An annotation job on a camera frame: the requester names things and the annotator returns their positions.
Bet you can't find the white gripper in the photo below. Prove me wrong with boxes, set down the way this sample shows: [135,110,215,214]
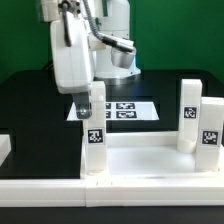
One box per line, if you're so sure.
[50,14,94,119]

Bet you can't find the white desk top tray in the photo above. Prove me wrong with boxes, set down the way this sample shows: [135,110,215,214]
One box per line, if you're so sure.
[80,131,224,179]

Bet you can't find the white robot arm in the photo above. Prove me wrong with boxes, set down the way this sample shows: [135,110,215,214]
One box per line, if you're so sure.
[39,0,140,119]

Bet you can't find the white marker plate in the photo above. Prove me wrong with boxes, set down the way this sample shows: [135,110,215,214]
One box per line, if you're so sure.
[66,100,160,122]

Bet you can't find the white left rail block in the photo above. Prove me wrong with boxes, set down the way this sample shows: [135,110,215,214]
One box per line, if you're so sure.
[0,134,11,166]

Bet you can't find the white front rail barrier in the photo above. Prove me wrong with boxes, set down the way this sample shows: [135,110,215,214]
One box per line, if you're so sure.
[0,178,224,207]

